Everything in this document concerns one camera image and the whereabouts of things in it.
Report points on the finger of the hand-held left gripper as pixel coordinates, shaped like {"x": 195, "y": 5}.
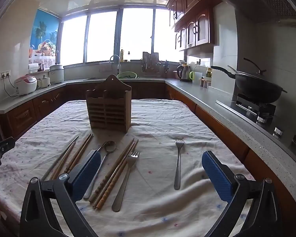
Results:
{"x": 6, "y": 144}

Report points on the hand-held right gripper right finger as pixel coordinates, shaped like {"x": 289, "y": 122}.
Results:
{"x": 217, "y": 175}

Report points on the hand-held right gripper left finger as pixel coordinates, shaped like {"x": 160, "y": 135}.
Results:
{"x": 88, "y": 172}

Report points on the plain brown wooden chopstick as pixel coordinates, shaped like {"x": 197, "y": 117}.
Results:
{"x": 77, "y": 153}
{"x": 81, "y": 153}

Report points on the metal spoon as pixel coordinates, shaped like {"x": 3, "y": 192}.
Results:
{"x": 110, "y": 147}

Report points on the metal fork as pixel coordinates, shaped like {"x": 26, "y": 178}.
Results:
{"x": 178, "y": 167}
{"x": 132, "y": 156}

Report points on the wooden slatted utensil holder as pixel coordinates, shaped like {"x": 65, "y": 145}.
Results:
{"x": 108, "y": 111}

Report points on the wooden base cabinets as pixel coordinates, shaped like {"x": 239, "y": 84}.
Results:
{"x": 22, "y": 116}

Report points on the white and red rice cooker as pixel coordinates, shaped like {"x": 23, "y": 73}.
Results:
{"x": 26, "y": 86}

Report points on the white floral tablecloth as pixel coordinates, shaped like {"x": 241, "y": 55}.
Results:
{"x": 162, "y": 128}

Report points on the small white cooker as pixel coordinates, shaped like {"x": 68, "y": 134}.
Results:
{"x": 43, "y": 82}

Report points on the gas stove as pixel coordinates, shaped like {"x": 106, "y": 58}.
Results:
{"x": 251, "y": 108}

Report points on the white plastic container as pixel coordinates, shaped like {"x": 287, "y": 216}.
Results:
{"x": 33, "y": 68}

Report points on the grey kitchen countertop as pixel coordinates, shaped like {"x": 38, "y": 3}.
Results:
{"x": 199, "y": 93}

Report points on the large white cooker pot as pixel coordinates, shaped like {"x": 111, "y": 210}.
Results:
{"x": 56, "y": 75}

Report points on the spice jar set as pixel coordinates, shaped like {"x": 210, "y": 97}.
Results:
{"x": 204, "y": 83}

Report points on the black wok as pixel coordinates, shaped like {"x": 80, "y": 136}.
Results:
{"x": 256, "y": 88}

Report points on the glass jar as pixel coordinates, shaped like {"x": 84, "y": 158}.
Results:
{"x": 208, "y": 72}

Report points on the green colander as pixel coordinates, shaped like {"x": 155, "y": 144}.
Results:
{"x": 127, "y": 75}

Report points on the electric kettle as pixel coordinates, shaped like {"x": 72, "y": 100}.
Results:
{"x": 183, "y": 72}

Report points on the chrome kitchen faucet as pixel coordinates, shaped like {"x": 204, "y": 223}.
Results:
{"x": 118, "y": 66}

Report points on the dark kitchen tool holder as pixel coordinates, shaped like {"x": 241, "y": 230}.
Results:
{"x": 166, "y": 69}

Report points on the white bowl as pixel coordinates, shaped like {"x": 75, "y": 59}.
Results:
{"x": 182, "y": 62}

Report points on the yellow oil bottle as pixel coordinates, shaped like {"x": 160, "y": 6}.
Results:
{"x": 122, "y": 55}

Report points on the knife and cutting board rack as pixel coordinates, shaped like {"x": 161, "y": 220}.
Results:
{"x": 150, "y": 64}

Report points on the large kitchen window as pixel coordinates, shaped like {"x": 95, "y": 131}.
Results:
{"x": 101, "y": 37}

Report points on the wall power outlet strip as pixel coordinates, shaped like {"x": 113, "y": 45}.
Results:
{"x": 3, "y": 75}

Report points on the tropical beach wall poster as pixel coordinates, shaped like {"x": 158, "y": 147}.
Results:
{"x": 44, "y": 29}

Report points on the wooden wall cabinets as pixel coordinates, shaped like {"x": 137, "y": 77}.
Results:
{"x": 199, "y": 29}

